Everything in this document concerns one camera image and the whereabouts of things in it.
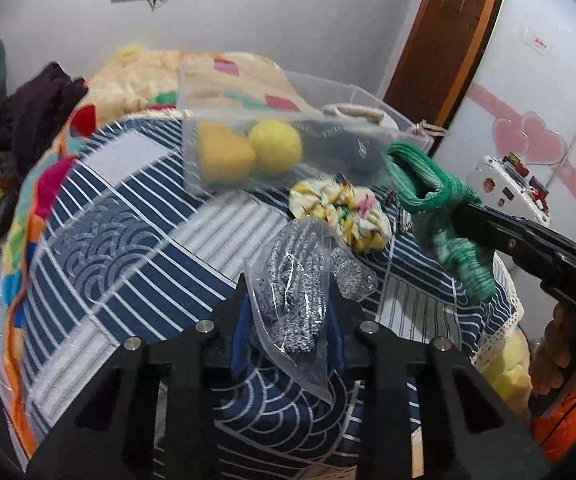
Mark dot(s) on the dark purple clothing pile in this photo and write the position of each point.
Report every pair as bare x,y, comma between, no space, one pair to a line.
33,110

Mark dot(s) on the brown wooden door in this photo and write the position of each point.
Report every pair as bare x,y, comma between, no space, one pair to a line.
443,40

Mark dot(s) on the colourful patchwork blanket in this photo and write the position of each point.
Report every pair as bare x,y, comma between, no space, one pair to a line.
118,100

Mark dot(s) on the clear plastic storage box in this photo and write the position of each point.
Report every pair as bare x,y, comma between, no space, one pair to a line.
288,120

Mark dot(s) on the floral fabric scrunchie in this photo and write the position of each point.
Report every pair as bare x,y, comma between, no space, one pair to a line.
340,212

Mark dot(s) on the yellow fluffy pillow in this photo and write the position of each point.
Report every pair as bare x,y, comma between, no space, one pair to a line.
505,375

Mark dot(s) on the person's right forearm orange sleeve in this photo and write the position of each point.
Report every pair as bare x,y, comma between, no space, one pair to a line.
563,427

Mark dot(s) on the yellow felt ball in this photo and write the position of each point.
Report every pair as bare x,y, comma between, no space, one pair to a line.
275,146

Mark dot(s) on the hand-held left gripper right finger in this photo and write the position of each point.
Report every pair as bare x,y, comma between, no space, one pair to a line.
335,332

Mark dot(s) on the pink heart wall stickers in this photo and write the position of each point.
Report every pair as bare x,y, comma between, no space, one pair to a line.
533,142

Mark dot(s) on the grey knitted gloves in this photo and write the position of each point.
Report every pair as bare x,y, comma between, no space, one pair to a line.
295,280

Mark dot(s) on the white fabric item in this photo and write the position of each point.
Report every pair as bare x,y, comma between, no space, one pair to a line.
355,112

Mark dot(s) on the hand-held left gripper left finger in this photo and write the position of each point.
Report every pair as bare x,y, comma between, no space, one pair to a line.
241,342

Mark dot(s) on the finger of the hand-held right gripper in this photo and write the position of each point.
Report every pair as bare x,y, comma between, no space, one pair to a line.
508,237

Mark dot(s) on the person's right hand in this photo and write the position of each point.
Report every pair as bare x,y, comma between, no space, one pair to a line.
550,355

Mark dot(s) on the green knitted cloth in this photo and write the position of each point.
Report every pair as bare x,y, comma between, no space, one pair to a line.
435,195

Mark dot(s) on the white electrical appliance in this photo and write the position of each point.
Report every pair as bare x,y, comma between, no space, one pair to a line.
510,187

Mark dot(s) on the blue white patterned bedsheet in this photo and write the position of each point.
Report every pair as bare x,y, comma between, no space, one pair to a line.
143,255

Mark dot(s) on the dark blue knitted item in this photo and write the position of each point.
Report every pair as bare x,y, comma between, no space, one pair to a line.
353,152

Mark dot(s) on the yellow sponge block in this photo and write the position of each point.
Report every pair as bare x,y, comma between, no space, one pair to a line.
224,152

